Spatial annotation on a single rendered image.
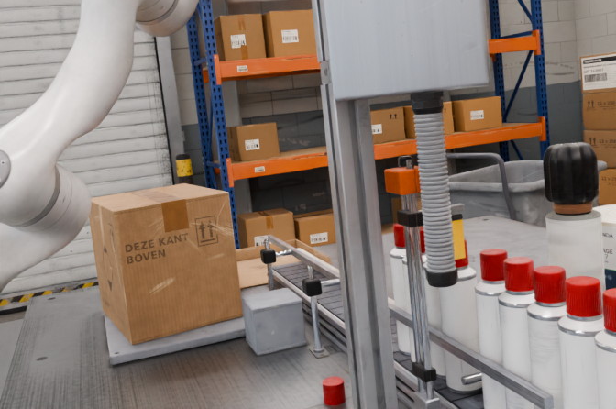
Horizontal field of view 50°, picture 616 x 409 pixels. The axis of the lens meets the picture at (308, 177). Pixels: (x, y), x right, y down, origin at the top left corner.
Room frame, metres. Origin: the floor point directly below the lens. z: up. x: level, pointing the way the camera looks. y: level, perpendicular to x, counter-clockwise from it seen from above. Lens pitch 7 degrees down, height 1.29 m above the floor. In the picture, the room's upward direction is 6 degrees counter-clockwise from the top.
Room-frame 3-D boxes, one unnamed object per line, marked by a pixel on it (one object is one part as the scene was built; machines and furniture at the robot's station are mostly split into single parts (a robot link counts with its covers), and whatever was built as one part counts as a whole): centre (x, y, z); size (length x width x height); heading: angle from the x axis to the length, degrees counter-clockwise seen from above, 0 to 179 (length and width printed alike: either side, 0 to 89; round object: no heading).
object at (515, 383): (1.16, -0.05, 0.96); 1.07 x 0.01 x 0.01; 18
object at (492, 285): (0.79, -0.22, 0.98); 0.05 x 0.05 x 0.20
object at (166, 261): (1.46, 0.34, 0.99); 0.30 x 0.24 x 0.27; 27
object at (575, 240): (1.06, -0.42, 1.03); 0.09 x 0.09 x 0.30
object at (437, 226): (0.71, -0.14, 1.18); 0.04 x 0.04 x 0.21
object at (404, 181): (0.83, -0.15, 1.05); 0.10 x 0.04 x 0.33; 108
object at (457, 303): (0.87, -0.19, 0.98); 0.05 x 0.05 x 0.20
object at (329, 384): (0.98, 0.00, 0.85); 0.03 x 0.03 x 0.03
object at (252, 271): (1.85, 0.13, 0.85); 0.30 x 0.26 x 0.04; 18
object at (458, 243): (0.85, -0.18, 1.09); 0.03 x 0.01 x 0.06; 108
